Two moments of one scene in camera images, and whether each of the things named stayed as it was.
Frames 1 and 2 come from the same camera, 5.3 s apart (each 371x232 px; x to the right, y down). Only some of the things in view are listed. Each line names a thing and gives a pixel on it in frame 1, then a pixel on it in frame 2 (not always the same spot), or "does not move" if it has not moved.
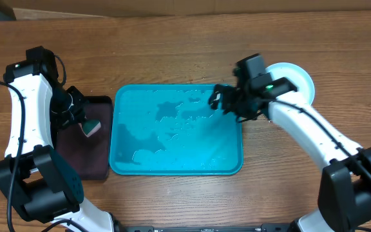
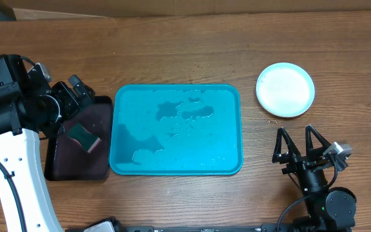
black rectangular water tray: x=93 y=154 does not move
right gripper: x=232 y=93 → x=312 y=159
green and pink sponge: x=89 y=126 → x=87 y=140
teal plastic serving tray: x=172 y=129 does not move
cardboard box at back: x=40 y=9 does not move
